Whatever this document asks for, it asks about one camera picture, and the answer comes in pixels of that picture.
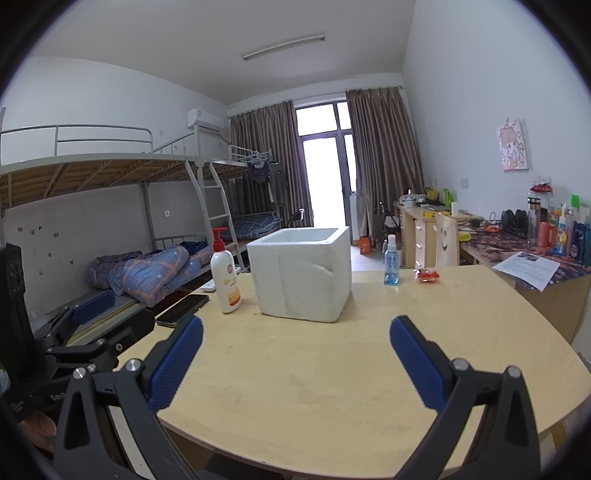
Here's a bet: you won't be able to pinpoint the white remote control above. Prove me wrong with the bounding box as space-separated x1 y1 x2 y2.
199 279 216 293

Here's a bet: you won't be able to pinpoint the wooden smiley chair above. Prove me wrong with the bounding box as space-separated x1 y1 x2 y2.
436 214 460 269

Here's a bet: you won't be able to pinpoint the black smartphone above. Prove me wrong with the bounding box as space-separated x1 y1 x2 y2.
155 294 209 328

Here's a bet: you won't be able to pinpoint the anime wall picture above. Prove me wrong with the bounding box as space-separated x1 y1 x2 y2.
497 118 529 171

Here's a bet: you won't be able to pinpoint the brown curtain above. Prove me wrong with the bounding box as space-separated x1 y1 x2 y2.
346 87 425 236
230 101 314 227

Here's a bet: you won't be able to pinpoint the wooden desk with drawers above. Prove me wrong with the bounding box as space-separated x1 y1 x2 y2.
397 204 481 269

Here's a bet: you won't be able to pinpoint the white air conditioner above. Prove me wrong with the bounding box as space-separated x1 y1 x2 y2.
186 108 226 132

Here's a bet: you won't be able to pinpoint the metal bunk bed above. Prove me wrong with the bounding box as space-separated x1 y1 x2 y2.
0 108 286 333

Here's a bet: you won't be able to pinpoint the right brown curtain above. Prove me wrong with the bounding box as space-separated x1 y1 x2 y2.
346 87 425 236

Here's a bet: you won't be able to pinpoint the blue plaid quilt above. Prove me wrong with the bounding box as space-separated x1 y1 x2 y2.
85 242 213 307

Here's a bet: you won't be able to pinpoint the blue spray bottle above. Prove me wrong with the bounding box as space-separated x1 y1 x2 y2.
383 234 400 286

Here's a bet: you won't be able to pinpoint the glass balcony door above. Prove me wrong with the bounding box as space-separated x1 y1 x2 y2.
295 99 359 241

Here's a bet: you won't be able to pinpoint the white printed paper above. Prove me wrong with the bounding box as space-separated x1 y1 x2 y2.
493 252 560 292

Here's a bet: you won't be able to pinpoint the white lotion pump bottle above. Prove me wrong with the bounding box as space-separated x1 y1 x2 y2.
211 227 242 314

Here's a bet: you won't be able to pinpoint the black headphones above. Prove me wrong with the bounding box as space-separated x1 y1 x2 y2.
501 209 529 238

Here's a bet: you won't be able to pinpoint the left hand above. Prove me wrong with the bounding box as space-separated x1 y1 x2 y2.
18 410 57 453

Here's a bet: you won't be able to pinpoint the red snack packet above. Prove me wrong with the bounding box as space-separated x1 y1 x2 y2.
415 268 440 283

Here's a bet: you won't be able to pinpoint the left brown curtain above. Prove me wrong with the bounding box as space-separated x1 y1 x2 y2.
230 101 314 227

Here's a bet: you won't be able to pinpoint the black folding chair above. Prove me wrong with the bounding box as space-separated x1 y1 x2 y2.
287 208 305 228

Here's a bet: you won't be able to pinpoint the white styrofoam box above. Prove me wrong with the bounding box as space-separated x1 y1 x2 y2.
247 227 352 323

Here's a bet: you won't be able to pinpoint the ceiling tube light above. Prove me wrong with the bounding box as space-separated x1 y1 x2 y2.
240 33 327 62

